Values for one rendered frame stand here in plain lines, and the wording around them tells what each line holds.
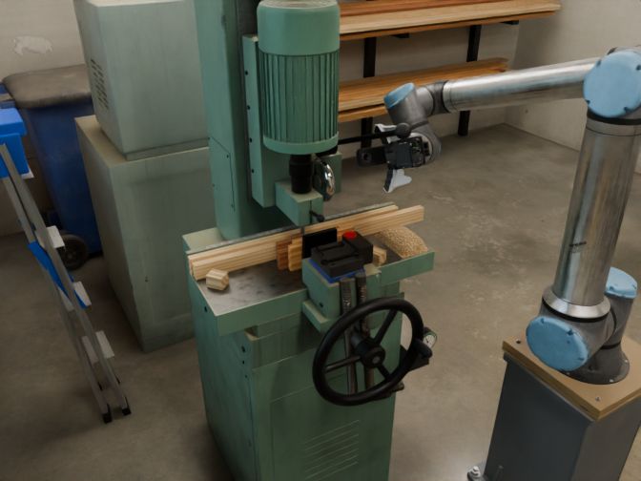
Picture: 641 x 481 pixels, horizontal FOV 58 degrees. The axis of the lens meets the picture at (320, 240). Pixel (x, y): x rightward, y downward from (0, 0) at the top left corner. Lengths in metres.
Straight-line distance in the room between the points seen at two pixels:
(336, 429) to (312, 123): 0.88
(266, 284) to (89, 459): 1.16
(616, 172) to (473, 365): 1.44
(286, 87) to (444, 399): 1.53
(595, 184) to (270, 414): 0.95
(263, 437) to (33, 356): 1.46
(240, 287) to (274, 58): 0.52
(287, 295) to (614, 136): 0.76
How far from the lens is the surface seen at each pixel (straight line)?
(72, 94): 2.99
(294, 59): 1.25
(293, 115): 1.28
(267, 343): 1.40
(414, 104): 1.59
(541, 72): 1.52
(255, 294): 1.36
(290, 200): 1.42
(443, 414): 2.35
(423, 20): 3.89
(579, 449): 1.78
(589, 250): 1.40
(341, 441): 1.78
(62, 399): 2.57
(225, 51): 1.46
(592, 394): 1.70
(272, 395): 1.52
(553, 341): 1.49
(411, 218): 1.66
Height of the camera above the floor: 1.68
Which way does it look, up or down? 30 degrees down
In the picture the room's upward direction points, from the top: straight up
